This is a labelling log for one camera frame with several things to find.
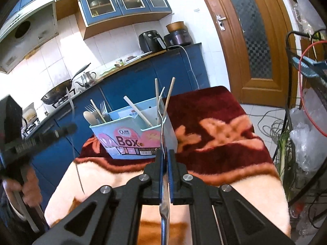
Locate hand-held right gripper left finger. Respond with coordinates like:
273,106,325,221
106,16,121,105
32,149,164,245

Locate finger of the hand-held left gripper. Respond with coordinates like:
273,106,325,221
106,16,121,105
26,124,77,157

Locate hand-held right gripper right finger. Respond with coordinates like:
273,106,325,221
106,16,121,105
167,149,295,245

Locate metal fork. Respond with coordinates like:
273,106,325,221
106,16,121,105
100,101,111,122
157,87,170,245
85,104,99,119

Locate thin metal utensil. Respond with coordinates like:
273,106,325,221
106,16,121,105
66,87,85,195

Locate light blue utensil box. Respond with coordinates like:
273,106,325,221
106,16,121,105
89,101,177,160

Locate person's left forearm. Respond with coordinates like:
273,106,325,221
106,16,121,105
0,191,34,245

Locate person's left hand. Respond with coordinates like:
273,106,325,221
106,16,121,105
4,168,43,208

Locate white pot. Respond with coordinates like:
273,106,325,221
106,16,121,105
22,103,39,125

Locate gas stove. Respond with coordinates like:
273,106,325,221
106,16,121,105
22,89,77,136

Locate pale wooden spoon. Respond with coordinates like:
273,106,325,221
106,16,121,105
84,111,99,126

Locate metal wok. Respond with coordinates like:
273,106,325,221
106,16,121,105
41,62,91,105

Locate wooden chopstick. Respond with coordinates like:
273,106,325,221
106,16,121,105
90,99,107,123
123,96,153,127
163,77,176,123

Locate steel kettle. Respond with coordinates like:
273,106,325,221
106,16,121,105
75,71,97,88

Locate red floral blanket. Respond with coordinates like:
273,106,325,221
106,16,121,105
44,85,292,245

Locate grey range hood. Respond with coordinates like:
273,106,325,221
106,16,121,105
0,4,58,75

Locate blue lower cabinets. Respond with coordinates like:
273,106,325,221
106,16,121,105
23,43,211,210

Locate white tray with food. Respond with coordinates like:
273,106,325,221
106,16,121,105
120,53,154,63

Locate green onion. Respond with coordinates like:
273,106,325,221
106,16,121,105
278,130,294,202

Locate wooden door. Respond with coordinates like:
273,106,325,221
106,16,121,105
193,0,299,105

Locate black air fryer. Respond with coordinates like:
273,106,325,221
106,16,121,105
139,31,166,53

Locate dark rice cooker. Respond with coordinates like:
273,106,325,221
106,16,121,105
164,29,193,48

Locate clear plastic bag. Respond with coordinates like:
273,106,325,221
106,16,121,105
289,87,327,173

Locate brown pot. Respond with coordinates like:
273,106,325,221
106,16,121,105
166,21,186,33

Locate blue ribbed plastic object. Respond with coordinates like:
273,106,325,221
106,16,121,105
292,56,327,77

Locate grey cable bundle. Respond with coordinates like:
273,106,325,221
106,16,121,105
257,107,290,146

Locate white power cable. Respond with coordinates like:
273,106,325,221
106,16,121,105
166,45,200,90

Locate glass door wall cabinet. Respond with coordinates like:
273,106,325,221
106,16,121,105
75,0,173,40

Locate metal door handle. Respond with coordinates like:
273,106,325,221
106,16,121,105
216,15,227,32

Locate black wire rack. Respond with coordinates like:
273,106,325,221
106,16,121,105
286,31,327,205

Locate red cable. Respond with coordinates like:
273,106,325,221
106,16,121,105
298,39,327,139

